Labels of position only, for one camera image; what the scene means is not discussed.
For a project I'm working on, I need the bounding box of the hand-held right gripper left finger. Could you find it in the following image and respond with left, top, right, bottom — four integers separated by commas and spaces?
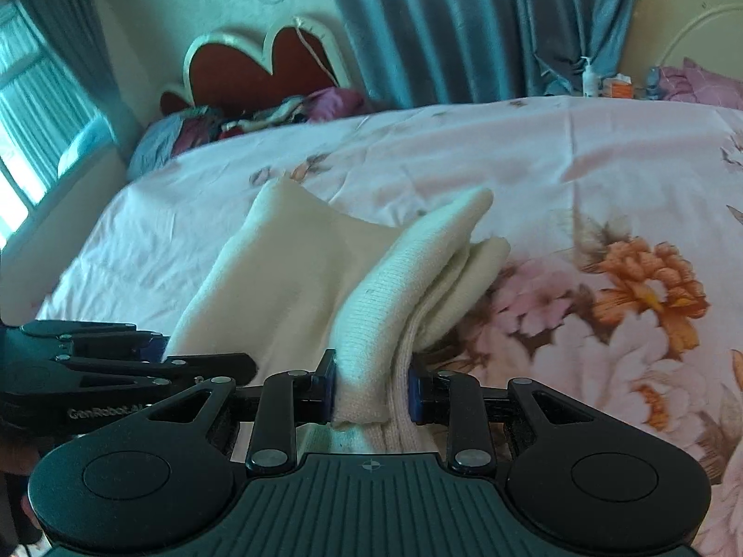
148, 350, 339, 473

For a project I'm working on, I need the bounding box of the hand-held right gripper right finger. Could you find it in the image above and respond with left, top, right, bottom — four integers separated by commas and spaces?
408, 367, 584, 471

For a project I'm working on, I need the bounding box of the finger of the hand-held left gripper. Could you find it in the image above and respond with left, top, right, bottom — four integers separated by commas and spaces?
55, 351, 259, 391
20, 320, 168, 363

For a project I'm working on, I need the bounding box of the cream knit sweater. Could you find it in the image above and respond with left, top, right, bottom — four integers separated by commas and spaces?
165, 177, 512, 456

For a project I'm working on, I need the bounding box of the pile of dark clothes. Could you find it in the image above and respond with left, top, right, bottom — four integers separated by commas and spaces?
171, 87, 384, 143

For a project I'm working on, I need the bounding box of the blue-grey pillow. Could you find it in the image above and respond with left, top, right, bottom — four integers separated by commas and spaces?
126, 113, 192, 181

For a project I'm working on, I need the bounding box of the window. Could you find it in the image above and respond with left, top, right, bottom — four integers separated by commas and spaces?
0, 0, 111, 245

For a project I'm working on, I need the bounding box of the pink floral bed sheet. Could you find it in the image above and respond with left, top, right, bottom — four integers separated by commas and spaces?
35, 96, 743, 557

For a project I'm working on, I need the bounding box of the red heart-shaped headboard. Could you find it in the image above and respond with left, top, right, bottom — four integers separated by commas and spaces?
159, 14, 352, 120

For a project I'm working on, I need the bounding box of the blue window curtain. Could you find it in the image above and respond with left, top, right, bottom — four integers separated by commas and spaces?
0, 0, 125, 157

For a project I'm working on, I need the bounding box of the white lotion bottle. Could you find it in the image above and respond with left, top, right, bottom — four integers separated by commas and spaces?
580, 57, 601, 98

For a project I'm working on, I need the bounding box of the pink pillow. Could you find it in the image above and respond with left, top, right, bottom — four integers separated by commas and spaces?
656, 58, 743, 108

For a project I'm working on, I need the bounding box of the cream round bed board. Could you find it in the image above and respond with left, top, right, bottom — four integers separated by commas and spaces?
618, 0, 743, 99

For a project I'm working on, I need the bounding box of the cream bed frame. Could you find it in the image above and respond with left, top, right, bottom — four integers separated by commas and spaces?
0, 148, 130, 326

